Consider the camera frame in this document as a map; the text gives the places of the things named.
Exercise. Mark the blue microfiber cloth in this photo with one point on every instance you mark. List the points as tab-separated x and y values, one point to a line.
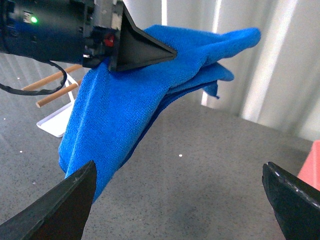
114	110

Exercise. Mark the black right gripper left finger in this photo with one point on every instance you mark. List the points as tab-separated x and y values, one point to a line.
60	214

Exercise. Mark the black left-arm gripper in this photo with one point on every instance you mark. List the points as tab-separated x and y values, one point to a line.
69	31

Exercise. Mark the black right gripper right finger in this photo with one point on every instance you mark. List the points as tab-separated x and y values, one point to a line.
295	203

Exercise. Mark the white rack with wooden bars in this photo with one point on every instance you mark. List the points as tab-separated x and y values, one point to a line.
56	123

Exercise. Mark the pink box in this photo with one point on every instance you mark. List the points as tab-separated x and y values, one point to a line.
310	171

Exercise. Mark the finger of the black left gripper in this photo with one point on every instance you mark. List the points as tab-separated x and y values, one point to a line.
134	48

